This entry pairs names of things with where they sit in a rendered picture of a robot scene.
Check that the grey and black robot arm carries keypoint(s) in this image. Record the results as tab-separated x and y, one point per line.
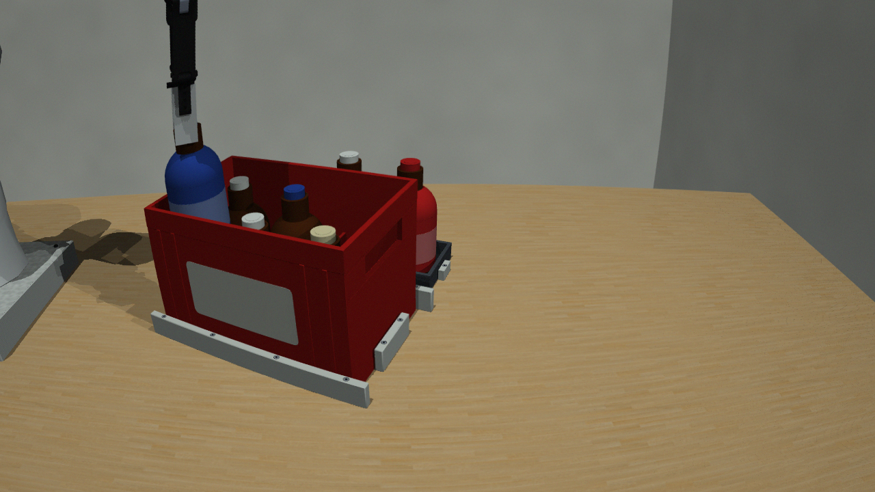
12	257

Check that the brown glass bottle with cream cap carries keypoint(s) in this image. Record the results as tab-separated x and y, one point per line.
324	234

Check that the blue bottle with light blue label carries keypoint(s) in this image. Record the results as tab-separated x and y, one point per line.
194	182

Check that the brown bottle with white cap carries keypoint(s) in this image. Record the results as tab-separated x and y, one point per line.
255	221
240	197

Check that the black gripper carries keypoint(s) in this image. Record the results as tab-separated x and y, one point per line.
181	16

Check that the brown bottle with blue cap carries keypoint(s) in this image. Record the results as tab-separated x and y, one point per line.
296	221

